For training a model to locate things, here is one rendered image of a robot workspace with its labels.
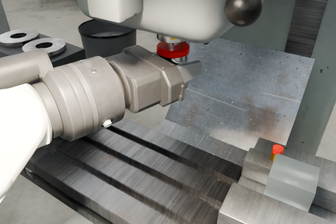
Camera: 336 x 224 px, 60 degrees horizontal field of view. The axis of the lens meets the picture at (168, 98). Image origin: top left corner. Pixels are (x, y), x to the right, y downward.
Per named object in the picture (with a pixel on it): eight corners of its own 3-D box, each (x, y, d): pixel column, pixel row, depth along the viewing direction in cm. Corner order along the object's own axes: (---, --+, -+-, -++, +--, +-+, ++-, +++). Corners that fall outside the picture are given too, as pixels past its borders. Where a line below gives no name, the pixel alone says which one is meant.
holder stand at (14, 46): (57, 140, 67) (35, 62, 56) (5, 108, 78) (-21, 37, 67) (96, 115, 76) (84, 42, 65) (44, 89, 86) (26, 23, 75)
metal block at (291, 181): (303, 222, 40) (315, 194, 37) (260, 204, 43) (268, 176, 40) (309, 195, 44) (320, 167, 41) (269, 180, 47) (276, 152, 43)
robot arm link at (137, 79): (187, 57, 35) (96, 88, 29) (183, 121, 40) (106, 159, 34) (130, 29, 43) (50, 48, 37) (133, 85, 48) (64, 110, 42)
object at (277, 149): (279, 164, 46) (282, 152, 45) (269, 160, 47) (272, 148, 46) (281, 157, 47) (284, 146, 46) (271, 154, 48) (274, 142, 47)
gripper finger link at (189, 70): (197, 75, 44) (165, 88, 41) (199, 56, 42) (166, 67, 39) (205, 79, 43) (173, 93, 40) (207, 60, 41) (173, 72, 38)
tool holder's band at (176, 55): (190, 58, 40) (191, 51, 39) (156, 58, 40) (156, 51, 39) (187, 44, 44) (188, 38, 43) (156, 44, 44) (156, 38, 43)
